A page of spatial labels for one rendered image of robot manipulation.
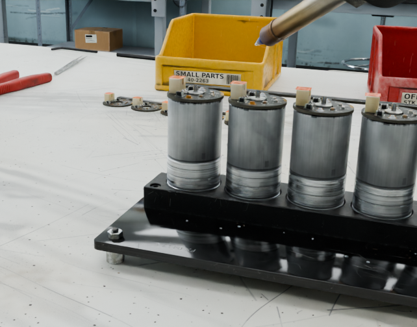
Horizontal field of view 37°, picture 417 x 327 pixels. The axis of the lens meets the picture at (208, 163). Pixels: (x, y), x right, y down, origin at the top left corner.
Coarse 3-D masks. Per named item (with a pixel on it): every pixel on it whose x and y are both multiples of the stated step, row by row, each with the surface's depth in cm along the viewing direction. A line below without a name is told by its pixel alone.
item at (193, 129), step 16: (176, 112) 27; (192, 112) 27; (208, 112) 27; (176, 128) 27; (192, 128) 27; (208, 128) 27; (176, 144) 28; (192, 144) 27; (208, 144) 27; (176, 160) 28; (192, 160) 27; (208, 160) 28; (176, 176) 28; (192, 176) 28; (208, 176) 28
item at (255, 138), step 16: (240, 112) 26; (256, 112) 26; (272, 112) 26; (240, 128) 26; (256, 128) 26; (272, 128) 26; (240, 144) 27; (256, 144) 26; (272, 144) 27; (240, 160) 27; (256, 160) 27; (272, 160) 27; (240, 176) 27; (256, 176) 27; (272, 176) 27; (240, 192) 27; (256, 192) 27; (272, 192) 27
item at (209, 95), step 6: (186, 90) 28; (204, 90) 28; (210, 90) 28; (216, 90) 28; (168, 96) 27; (174, 96) 27; (180, 96) 27; (192, 96) 27; (198, 96) 27; (204, 96) 27; (210, 96) 27; (216, 96) 27; (222, 96) 27; (192, 102) 27; (198, 102) 27; (204, 102) 27
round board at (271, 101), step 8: (248, 96) 28; (264, 96) 28; (272, 96) 28; (232, 104) 26; (240, 104) 26; (248, 104) 26; (256, 104) 26; (264, 104) 26; (272, 104) 26; (280, 104) 26
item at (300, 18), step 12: (312, 0) 21; (324, 0) 20; (336, 0) 20; (348, 0) 19; (360, 0) 19; (288, 12) 22; (300, 12) 22; (312, 12) 21; (324, 12) 21; (276, 24) 23; (288, 24) 22; (300, 24) 22; (264, 36) 24; (276, 36) 23
